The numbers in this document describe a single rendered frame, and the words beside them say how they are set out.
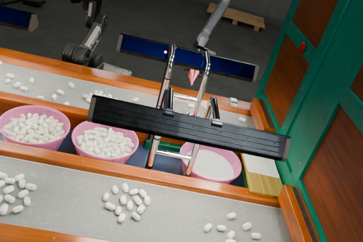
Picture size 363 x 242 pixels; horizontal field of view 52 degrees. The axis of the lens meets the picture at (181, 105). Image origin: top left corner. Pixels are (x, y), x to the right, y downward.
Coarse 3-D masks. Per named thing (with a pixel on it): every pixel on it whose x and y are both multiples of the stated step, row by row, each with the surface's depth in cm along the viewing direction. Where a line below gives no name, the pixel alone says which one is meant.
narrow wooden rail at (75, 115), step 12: (0, 96) 158; (12, 96) 160; (24, 96) 162; (0, 108) 159; (12, 108) 159; (60, 108) 161; (72, 108) 163; (72, 120) 162; (84, 120) 162; (144, 144) 168; (180, 144) 168; (240, 156) 172
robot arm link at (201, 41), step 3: (201, 39) 197; (204, 39) 198; (198, 42) 196; (201, 42) 197; (204, 42) 197; (198, 45) 196; (201, 45) 196; (195, 48) 200; (198, 48) 199; (201, 48) 198; (204, 48) 198; (210, 51) 200; (213, 54) 200
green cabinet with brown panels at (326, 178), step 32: (320, 0) 158; (352, 0) 131; (288, 32) 183; (320, 32) 151; (352, 32) 126; (288, 64) 177; (320, 64) 144; (352, 64) 120; (288, 96) 169; (320, 96) 139; (352, 96) 116; (288, 128) 159; (320, 128) 132; (352, 128) 115; (288, 160) 154; (320, 160) 130; (352, 160) 112; (320, 192) 125; (352, 192) 108; (320, 224) 121; (352, 224) 105
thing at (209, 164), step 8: (200, 152) 164; (208, 152) 165; (184, 160) 157; (200, 160) 158; (208, 160) 159; (216, 160) 161; (224, 160) 163; (200, 168) 153; (208, 168) 155; (216, 168) 156; (224, 168) 159; (232, 168) 160; (208, 176) 150; (216, 176) 153; (224, 176) 153; (232, 176) 156
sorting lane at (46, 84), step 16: (0, 80) 173; (16, 80) 176; (48, 80) 183; (64, 80) 187; (80, 80) 191; (32, 96) 168; (48, 96) 171; (64, 96) 175; (80, 96) 178; (112, 96) 185; (128, 96) 189; (144, 96) 193; (224, 112) 199
